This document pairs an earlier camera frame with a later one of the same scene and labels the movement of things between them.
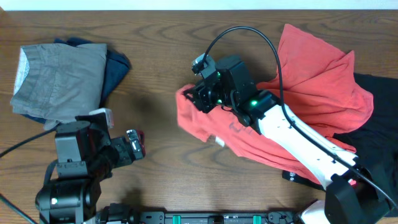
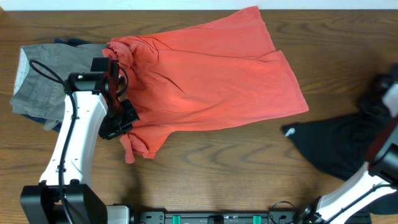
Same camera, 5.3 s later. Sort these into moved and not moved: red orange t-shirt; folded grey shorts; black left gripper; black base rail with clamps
Moved: red orange t-shirt; black left gripper
Not moved: folded grey shorts; black base rail with clamps
